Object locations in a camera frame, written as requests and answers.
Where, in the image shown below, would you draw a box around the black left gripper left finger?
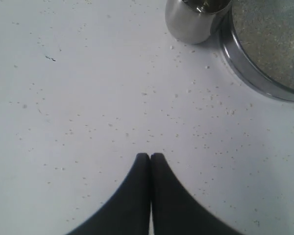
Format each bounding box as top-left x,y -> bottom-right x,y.
69,153 -> 151,235

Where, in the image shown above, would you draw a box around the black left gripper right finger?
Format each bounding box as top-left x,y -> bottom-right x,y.
150,153 -> 240,235

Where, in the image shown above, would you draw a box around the stainless steel cup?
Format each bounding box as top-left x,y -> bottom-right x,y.
165,0 -> 232,45

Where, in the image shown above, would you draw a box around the round stainless steel sieve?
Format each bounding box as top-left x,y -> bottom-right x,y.
220,8 -> 294,102

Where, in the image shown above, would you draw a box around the yellow millet grains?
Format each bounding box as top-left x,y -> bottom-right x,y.
232,0 -> 294,90

